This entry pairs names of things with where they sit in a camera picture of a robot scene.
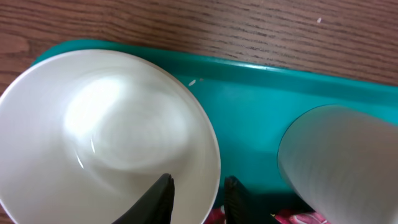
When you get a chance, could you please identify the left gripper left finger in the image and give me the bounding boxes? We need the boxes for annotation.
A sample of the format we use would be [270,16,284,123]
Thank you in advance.
[113,174,175,224]

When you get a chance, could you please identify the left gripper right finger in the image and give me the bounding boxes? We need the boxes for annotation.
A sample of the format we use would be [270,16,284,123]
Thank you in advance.
[224,176,279,224]

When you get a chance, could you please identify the white bowl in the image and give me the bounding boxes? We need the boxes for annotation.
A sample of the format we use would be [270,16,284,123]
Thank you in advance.
[1,49,221,223]

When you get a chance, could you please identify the crumpled foil wrapper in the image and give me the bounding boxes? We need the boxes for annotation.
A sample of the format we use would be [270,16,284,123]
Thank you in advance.
[204,206,330,224]

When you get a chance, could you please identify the teal plastic tray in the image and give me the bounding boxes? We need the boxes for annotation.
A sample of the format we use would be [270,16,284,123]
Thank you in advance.
[39,39,397,212]

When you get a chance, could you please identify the white paper cup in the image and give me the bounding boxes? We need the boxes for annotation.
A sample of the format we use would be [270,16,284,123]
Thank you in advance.
[277,105,397,223]

